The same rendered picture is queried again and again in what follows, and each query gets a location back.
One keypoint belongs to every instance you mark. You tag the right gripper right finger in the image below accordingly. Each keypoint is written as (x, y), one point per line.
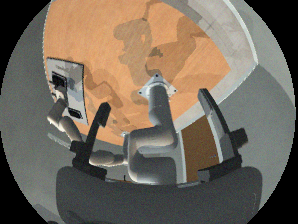
(230, 142)

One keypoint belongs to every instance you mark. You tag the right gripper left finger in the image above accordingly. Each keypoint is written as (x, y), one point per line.
(83, 150)

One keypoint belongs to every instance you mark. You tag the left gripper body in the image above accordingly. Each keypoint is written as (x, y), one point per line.
(61, 93)

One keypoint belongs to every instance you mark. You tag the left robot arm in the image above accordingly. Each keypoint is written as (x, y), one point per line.
(98, 157)

